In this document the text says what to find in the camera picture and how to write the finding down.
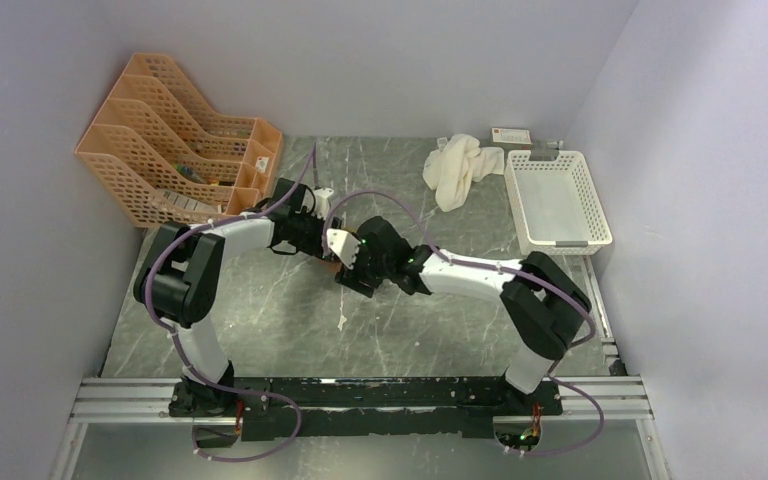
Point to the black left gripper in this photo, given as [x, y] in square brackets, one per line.
[315, 247]

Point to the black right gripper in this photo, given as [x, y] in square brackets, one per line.
[353, 277]

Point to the white terry towel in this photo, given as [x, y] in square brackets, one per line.
[451, 170]

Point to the yellow brown bear towel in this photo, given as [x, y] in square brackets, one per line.
[332, 264]

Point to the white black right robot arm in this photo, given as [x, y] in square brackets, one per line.
[545, 306]

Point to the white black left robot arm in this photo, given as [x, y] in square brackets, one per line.
[178, 284]

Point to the orange plastic file organizer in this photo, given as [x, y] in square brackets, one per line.
[164, 153]

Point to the white red small box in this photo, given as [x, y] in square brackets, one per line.
[509, 136]

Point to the white perforated plastic basket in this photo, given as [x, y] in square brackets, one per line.
[555, 205]

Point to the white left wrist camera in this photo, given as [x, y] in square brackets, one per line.
[322, 202]

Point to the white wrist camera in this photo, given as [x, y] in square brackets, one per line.
[322, 202]
[344, 245]

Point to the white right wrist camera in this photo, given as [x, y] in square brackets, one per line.
[344, 245]

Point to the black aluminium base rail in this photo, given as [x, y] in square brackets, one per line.
[273, 408]

